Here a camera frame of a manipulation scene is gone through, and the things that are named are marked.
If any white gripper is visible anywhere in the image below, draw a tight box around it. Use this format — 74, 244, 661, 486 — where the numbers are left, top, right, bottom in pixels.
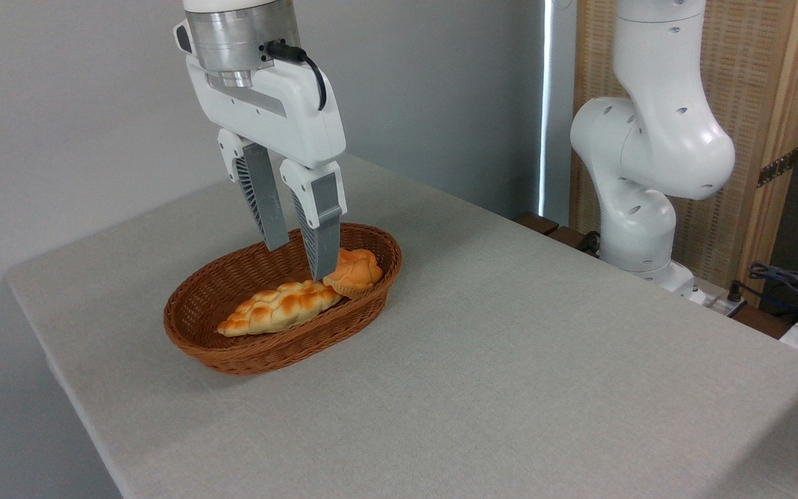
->
174, 19, 348, 282

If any long braided bread loaf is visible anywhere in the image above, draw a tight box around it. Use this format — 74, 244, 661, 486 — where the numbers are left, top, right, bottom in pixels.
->
217, 279, 343, 338

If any round muffin-shaped bread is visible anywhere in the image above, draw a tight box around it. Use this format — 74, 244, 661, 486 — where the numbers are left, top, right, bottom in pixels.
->
322, 248, 384, 300

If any brown wicker oval basket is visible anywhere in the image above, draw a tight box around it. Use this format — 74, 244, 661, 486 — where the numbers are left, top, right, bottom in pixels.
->
163, 222, 403, 376

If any bright vertical window strip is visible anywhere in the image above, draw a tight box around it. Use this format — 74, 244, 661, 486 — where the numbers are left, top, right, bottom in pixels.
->
539, 0, 554, 218

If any white power strip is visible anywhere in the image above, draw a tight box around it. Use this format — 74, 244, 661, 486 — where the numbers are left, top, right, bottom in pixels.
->
691, 280, 747, 317

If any wooden rattan folding screen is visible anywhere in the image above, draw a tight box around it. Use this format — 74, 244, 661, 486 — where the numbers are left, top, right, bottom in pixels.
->
570, 0, 798, 307

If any metal screen hinge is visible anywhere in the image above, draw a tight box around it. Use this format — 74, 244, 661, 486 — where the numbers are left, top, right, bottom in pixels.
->
757, 147, 798, 189

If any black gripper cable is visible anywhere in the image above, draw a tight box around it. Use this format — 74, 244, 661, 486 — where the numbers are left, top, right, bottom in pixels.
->
265, 40, 328, 112

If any black cable bundle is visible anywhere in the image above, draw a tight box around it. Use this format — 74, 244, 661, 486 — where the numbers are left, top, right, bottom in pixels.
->
737, 261, 798, 321

